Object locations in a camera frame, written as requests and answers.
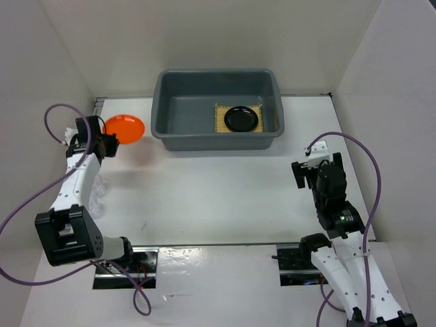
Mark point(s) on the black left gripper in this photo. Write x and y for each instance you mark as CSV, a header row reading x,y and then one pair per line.
x,y
114,144

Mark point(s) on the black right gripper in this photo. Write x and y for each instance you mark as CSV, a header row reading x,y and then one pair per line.
x,y
299,172

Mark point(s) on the orange plastic bowl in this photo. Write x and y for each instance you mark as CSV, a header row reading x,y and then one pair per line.
x,y
127,128

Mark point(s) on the black round dish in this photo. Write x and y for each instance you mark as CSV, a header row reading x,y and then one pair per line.
x,y
241,119

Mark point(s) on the yellow woven bamboo mat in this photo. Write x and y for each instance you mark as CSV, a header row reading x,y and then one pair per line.
x,y
220,110

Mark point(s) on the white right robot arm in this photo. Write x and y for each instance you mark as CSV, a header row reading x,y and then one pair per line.
x,y
339,254

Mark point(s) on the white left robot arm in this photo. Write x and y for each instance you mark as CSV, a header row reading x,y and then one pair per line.
x,y
67,231

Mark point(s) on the grey plastic bin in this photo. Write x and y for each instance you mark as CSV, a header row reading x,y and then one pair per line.
x,y
183,114

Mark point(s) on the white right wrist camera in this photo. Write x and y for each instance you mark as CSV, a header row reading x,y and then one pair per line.
x,y
317,154

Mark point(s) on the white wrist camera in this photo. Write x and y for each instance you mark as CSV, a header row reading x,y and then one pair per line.
x,y
317,154
69,134

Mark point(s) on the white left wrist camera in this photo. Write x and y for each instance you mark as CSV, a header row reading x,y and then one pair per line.
x,y
69,134

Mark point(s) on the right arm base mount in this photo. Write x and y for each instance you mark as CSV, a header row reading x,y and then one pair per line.
x,y
294,270

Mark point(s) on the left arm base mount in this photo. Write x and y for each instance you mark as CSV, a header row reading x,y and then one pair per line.
x,y
143,270

